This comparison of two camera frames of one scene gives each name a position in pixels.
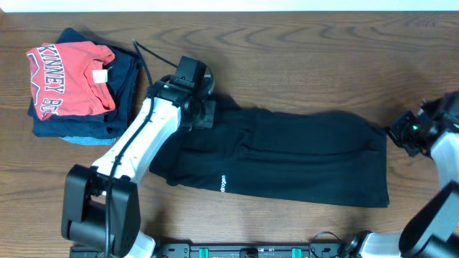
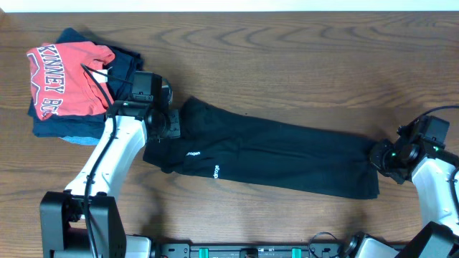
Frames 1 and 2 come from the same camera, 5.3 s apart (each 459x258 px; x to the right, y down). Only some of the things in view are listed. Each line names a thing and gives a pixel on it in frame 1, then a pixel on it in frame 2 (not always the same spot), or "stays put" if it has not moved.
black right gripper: (394, 129) -> (376, 158)
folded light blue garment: (90, 140) stays put
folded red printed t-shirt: (68, 78) stays put
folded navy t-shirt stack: (122, 72) stays put
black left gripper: (205, 117) -> (173, 124)
